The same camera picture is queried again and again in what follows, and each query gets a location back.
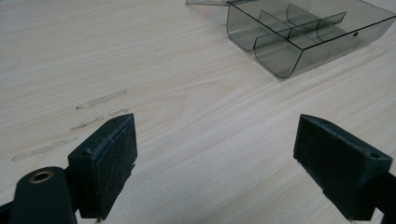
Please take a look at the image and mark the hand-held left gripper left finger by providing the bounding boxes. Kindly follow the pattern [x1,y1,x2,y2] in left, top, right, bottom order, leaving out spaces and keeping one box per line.
[67,113,138,222]

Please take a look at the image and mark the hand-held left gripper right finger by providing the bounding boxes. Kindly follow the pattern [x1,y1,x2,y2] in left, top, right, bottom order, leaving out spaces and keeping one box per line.
[292,113,393,222]

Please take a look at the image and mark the grey transparent plastic organizer box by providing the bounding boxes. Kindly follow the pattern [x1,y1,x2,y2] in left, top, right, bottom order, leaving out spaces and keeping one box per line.
[226,0,396,79]

